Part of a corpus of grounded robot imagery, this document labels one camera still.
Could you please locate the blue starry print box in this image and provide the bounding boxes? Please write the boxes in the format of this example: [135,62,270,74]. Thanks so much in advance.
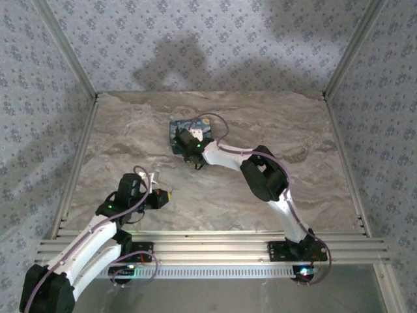
[167,117,215,157]

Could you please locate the left controller board green light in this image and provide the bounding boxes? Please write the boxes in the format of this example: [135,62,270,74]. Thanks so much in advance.
[109,265,136,276]

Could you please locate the controller board green light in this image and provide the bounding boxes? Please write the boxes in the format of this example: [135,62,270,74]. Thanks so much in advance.
[109,265,136,276]
[293,265,319,283]

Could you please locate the right controller board green light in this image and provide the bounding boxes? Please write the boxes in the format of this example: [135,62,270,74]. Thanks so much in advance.
[293,265,319,283]

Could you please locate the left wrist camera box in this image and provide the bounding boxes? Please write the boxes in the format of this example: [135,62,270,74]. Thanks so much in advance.
[135,166,161,184]

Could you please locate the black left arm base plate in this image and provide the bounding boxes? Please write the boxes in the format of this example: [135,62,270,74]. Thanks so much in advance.
[122,241,154,263]

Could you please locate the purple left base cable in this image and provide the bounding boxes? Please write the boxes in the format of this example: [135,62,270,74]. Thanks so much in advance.
[110,252,159,290]

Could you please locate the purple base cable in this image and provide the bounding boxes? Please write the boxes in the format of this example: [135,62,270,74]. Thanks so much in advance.
[298,237,333,286]
[110,252,159,290]

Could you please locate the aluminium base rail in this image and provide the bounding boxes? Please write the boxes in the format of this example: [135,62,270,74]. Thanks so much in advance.
[35,230,390,264]

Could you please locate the grey slotted cable duct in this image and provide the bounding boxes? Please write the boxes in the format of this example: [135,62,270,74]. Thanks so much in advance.
[97,265,296,280]

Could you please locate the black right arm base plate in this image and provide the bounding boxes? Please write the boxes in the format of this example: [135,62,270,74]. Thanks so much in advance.
[266,240,328,262]

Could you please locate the aluminium frame post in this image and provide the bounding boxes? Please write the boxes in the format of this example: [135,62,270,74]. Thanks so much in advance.
[322,0,388,100]
[32,0,100,102]

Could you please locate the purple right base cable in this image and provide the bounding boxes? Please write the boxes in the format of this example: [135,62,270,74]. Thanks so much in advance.
[298,237,333,286]

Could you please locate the aluminium frame leg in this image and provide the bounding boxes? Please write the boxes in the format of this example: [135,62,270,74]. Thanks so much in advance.
[374,263,408,313]

